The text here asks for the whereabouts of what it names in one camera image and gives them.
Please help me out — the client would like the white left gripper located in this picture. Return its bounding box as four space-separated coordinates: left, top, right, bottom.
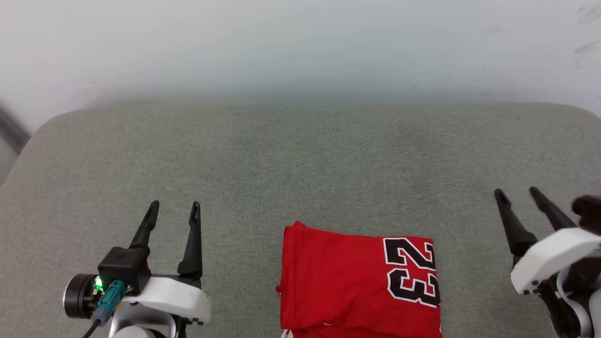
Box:
123 200 212 325

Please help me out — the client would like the grey fabric sofa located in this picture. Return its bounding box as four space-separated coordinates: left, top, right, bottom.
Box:
0 103 601 338

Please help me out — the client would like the black cable with teal plug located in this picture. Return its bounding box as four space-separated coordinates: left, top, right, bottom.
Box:
82 280 127 338

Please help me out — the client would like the red and white jersey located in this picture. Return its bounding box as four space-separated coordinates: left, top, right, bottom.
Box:
276 221 443 338

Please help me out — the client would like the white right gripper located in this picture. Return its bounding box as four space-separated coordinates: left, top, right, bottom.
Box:
494 186 601 296

